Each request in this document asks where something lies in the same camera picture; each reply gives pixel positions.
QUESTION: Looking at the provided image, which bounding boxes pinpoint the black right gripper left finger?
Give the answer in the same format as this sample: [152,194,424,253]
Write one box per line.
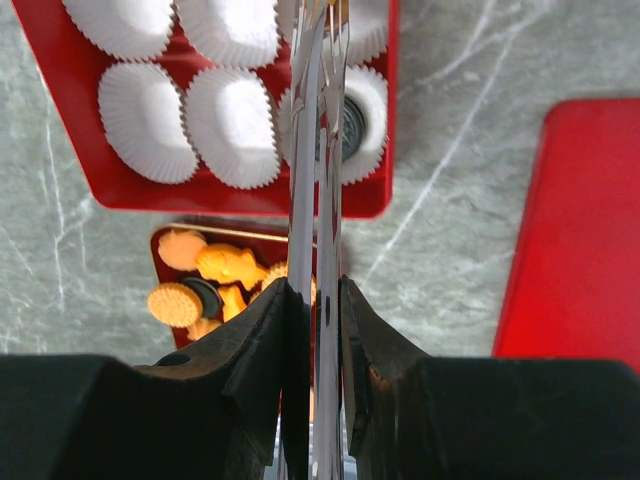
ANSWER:
[1,281,287,479]

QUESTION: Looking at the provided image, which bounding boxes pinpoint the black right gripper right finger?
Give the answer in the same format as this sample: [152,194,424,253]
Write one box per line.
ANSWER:
[340,278,639,479]

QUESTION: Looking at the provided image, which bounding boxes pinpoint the orange fish cookie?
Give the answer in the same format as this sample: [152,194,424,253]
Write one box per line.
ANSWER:
[196,243,268,291]

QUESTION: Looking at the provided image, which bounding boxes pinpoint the black white sandwich cookie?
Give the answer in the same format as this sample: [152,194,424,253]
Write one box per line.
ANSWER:
[342,97,366,163]

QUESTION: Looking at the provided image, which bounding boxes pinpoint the silver slotted tongs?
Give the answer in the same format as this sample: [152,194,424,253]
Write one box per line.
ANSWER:
[288,1,350,479]

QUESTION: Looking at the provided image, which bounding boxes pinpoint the orange swirl cookie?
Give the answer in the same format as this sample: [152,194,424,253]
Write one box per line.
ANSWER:
[187,318,224,342]

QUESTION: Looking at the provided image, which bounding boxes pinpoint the large round waffle biscuit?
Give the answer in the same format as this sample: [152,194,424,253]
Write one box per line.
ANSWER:
[147,282,203,328]

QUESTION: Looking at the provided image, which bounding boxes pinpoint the round orange sandwich biscuit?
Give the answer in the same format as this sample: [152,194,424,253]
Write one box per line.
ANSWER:
[261,261,317,305]

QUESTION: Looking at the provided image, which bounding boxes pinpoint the dark red gold-rimmed tray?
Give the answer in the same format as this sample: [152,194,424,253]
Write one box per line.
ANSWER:
[147,222,288,348]

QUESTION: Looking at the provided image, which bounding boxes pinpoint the orange flower cookie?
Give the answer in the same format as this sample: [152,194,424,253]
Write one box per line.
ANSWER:
[157,229,207,271]

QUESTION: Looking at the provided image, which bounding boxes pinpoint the red box lid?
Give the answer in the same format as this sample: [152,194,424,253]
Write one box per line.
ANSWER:
[493,98,639,368]

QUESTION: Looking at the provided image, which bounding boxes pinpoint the white paper cup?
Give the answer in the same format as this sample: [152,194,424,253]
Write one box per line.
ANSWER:
[183,66,281,190]
[277,64,390,186]
[62,0,175,61]
[176,0,279,69]
[98,62,199,185]

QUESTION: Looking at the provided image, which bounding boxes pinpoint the red cookie box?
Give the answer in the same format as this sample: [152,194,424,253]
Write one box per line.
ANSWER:
[10,0,401,221]

